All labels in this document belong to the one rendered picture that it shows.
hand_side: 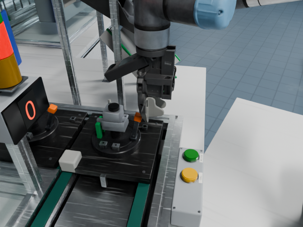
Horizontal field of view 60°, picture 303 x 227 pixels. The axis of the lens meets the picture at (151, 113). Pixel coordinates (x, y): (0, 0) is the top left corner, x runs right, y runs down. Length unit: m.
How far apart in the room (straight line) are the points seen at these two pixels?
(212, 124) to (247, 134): 1.44
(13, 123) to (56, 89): 0.80
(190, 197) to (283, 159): 0.41
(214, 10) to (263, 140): 0.64
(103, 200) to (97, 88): 0.65
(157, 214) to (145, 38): 0.38
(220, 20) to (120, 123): 0.37
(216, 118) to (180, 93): 1.36
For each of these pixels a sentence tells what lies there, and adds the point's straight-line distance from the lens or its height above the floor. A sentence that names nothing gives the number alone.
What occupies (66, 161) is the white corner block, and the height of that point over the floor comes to 0.99.
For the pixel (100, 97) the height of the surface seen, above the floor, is 0.86.
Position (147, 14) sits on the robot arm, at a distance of 0.53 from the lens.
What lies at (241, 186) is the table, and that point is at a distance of 0.84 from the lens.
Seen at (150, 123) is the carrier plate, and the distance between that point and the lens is 0.83.
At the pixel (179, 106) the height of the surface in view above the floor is 0.86.
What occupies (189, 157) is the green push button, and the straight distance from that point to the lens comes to 0.72.
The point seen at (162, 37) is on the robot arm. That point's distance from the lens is 0.55.
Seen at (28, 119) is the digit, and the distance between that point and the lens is 0.53.
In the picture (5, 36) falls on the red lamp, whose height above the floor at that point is 1.34.
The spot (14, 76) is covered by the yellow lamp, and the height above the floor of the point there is 1.28.
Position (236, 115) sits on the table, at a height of 0.86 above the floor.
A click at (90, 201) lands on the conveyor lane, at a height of 0.92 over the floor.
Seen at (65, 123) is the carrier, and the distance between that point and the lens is 0.87.
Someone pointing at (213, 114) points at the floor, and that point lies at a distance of 2.56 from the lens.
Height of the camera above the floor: 1.49
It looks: 36 degrees down
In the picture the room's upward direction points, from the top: straight up
